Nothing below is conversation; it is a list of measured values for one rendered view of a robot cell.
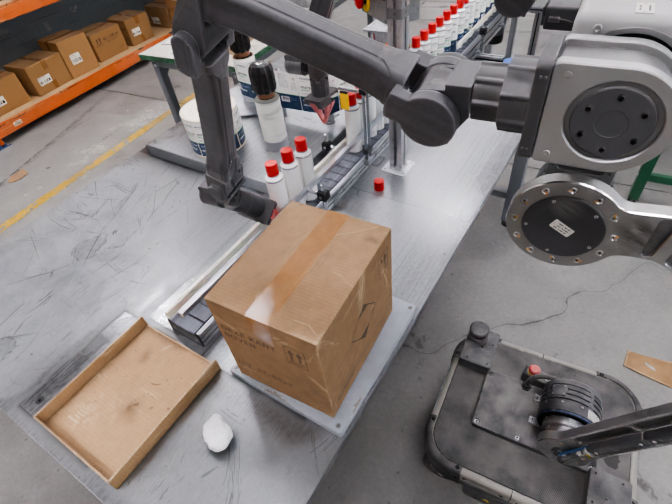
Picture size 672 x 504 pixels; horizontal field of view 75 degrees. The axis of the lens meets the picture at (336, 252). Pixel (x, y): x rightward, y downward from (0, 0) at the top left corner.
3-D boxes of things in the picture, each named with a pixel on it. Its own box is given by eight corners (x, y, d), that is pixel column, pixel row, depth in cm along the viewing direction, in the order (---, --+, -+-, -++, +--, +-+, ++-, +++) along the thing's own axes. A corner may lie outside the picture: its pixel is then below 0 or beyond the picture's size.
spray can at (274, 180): (283, 213, 131) (268, 155, 117) (297, 218, 129) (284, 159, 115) (272, 224, 129) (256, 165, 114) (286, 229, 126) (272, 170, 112)
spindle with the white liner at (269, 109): (275, 136, 164) (257, 55, 143) (294, 141, 160) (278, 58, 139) (260, 148, 159) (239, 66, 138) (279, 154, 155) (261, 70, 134)
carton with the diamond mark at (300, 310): (309, 279, 116) (291, 199, 97) (393, 309, 106) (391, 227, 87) (240, 373, 98) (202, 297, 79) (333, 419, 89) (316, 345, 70)
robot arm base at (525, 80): (529, 161, 53) (553, 62, 45) (463, 149, 57) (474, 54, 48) (542, 126, 58) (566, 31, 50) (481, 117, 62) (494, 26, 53)
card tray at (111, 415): (147, 324, 113) (141, 315, 110) (221, 368, 102) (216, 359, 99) (43, 424, 97) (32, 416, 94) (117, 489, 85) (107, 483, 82)
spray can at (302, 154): (308, 189, 139) (297, 132, 124) (321, 194, 136) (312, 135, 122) (298, 199, 136) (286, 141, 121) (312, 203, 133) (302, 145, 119)
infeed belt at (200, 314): (437, 65, 202) (437, 56, 199) (454, 67, 198) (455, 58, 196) (175, 330, 110) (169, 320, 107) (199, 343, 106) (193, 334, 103)
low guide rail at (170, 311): (377, 111, 166) (377, 106, 165) (380, 112, 166) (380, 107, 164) (166, 317, 106) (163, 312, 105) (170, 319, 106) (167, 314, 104)
